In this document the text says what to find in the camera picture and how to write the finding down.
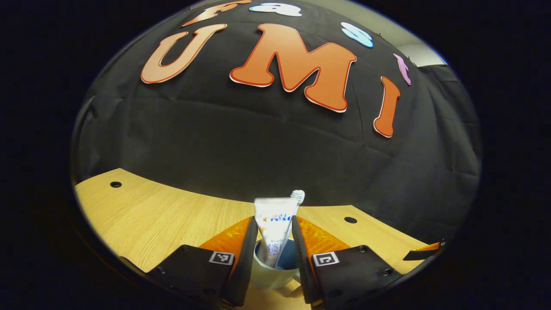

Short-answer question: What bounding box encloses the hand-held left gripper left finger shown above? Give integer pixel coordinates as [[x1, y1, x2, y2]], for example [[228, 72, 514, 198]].
[[146, 217, 259, 307]]

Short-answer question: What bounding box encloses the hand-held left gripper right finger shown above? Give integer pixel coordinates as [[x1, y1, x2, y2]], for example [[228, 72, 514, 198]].
[[291, 216, 405, 308]]

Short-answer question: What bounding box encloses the light blue cup wooden handle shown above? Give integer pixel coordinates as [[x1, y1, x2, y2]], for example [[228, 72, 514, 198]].
[[251, 238, 302, 290]]

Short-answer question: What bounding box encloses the white toothpaste tube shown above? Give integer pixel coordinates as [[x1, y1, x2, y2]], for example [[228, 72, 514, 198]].
[[254, 197, 299, 268]]

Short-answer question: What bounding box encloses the wooden desktop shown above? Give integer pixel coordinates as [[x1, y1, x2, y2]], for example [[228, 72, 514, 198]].
[[74, 168, 440, 310]]

